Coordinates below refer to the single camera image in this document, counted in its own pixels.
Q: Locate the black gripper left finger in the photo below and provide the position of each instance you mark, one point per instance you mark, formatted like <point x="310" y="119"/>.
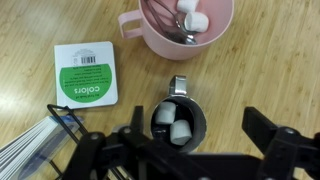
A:
<point x="132" y="137"/>

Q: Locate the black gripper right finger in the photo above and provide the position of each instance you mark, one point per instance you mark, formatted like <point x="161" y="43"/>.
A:
<point x="284" y="148"/>

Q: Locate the pink plastic cup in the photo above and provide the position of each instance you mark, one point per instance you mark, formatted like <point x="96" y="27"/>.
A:
<point x="141" y="22"/>

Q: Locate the marshmallow in steel cup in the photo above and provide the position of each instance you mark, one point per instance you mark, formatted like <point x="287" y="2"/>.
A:
<point x="180" y="132"/>
<point x="165" y="113"/>

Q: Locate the small steel measuring cup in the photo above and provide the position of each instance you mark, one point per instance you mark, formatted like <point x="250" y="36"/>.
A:
<point x="186" y="109"/>

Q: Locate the white marshmallow in pink cup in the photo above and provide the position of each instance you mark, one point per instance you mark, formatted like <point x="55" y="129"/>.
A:
<point x="196" y="21"/>

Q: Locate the white green colors book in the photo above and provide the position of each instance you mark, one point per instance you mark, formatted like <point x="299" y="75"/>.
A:
<point x="85" y="75"/>

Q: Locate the black wire rack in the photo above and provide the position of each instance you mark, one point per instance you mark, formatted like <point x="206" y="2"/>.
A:
<point x="96" y="156"/>

